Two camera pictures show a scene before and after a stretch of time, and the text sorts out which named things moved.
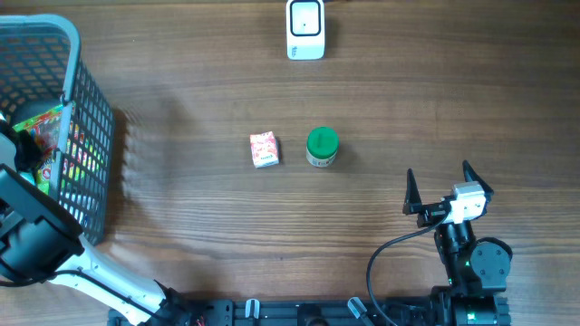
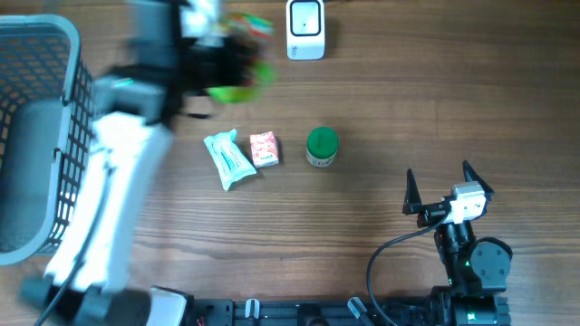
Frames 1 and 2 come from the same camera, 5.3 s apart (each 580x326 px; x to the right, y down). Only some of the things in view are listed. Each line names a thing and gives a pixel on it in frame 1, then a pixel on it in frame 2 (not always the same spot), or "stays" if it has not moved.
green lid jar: x=322 y=146 stays
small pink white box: x=265 y=149 stays
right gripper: x=430 y=213 stays
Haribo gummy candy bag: x=48 y=124 -> x=261 y=32
